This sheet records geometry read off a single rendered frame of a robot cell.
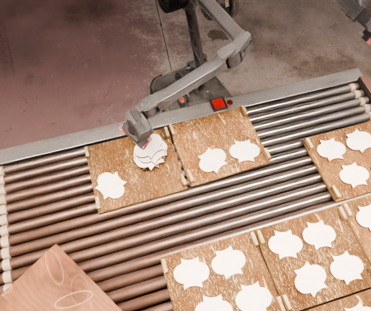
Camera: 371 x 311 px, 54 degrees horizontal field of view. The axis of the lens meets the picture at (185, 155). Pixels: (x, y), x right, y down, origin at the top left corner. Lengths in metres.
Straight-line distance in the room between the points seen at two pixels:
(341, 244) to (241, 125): 0.71
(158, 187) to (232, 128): 0.49
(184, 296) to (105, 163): 0.69
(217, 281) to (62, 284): 0.59
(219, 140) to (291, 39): 2.16
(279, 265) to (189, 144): 0.68
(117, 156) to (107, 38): 2.05
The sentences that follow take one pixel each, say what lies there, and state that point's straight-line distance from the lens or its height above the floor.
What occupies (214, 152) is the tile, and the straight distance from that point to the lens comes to 1.75.
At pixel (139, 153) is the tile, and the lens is 1.68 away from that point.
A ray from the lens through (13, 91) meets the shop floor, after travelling 3.44.
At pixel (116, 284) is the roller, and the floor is 0.92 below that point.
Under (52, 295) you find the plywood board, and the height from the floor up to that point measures 1.04.
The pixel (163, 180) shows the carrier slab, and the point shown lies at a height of 0.94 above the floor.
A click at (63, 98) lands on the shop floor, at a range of 3.26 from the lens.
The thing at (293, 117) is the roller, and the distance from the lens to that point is 1.99.
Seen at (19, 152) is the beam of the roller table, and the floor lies 0.91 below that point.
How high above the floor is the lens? 2.45
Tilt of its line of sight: 60 degrees down
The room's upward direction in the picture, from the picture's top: 4 degrees clockwise
